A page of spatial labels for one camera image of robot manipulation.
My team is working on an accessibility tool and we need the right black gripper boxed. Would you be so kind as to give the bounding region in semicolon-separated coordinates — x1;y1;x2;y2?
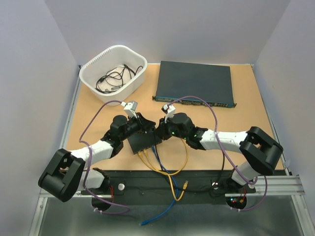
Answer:
152;115;188;141

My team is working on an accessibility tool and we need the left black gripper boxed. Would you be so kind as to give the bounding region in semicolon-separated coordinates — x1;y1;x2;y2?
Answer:
120;112;156;142

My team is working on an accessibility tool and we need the small black network switch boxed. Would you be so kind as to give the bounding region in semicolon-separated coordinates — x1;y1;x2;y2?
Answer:
127;132;162;154

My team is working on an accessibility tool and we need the black ethernet cable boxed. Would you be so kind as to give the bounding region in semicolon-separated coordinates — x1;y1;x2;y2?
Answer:
155;144;226;191

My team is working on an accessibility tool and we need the yellow ethernet cable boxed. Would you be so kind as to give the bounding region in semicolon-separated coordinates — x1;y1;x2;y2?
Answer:
137;139;189;202

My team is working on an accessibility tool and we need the blue ethernet cable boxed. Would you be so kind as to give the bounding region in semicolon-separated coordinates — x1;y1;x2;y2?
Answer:
139;145;178;226

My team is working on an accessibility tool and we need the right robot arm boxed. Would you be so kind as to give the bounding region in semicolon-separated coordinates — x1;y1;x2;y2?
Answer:
154;113;284;192

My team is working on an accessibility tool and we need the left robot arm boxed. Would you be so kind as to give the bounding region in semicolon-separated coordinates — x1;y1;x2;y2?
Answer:
38;113;156;202

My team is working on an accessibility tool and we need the white plastic bin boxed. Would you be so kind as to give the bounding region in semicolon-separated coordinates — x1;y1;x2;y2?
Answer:
79;45;148;102

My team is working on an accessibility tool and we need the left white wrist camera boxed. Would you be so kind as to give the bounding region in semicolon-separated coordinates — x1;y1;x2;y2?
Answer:
121;101;138;118

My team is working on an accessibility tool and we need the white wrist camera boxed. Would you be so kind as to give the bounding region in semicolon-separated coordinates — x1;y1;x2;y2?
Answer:
162;104;176;123
121;101;138;118

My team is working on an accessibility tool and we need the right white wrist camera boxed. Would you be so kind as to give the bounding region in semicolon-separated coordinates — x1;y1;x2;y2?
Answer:
162;104;176;123

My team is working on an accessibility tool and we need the black cable in bin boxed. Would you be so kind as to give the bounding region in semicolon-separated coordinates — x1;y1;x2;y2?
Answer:
94;64;144;94

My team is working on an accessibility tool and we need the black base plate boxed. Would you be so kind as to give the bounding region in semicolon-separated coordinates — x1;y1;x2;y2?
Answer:
90;170;255;206

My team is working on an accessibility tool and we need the large teal network switch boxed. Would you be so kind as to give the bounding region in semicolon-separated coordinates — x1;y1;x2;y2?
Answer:
152;61;236;108

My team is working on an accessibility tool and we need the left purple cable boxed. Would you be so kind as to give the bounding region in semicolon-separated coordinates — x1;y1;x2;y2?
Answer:
79;100;130;215

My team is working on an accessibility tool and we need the aluminium rail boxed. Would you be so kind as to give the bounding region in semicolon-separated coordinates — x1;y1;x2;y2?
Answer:
39;175;306;197

